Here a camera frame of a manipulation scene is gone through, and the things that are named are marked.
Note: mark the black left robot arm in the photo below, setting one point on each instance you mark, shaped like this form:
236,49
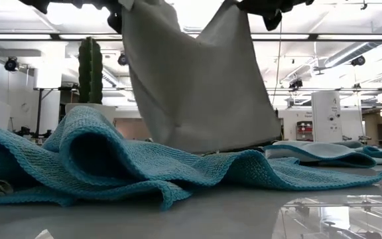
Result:
38,2

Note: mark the light blue microfiber towel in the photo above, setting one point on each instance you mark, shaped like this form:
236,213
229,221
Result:
310,149

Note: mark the grey microfiber towel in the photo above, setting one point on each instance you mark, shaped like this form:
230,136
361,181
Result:
204,99

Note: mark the white pillar cabinet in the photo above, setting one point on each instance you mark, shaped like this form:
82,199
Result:
323,116

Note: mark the light wooden cabinet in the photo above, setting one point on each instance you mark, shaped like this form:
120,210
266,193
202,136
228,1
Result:
373,129

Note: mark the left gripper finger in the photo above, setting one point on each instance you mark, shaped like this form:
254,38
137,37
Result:
116,20

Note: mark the long LED light bar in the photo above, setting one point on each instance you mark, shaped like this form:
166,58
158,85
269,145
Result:
343,36

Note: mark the black ceiling spotlight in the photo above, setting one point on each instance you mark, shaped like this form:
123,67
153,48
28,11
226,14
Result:
122,59
358,60
11,64
295,83

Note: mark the red storage shelf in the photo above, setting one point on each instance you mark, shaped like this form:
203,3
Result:
304,131

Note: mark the brown partition panel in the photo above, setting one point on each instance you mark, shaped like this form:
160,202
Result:
128,127

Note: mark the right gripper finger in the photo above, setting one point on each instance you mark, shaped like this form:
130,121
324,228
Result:
272,20

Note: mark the black table stand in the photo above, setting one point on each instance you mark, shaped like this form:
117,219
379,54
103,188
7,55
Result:
38,113

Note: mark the teal microfiber towel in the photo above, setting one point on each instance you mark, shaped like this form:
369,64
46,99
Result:
144,166

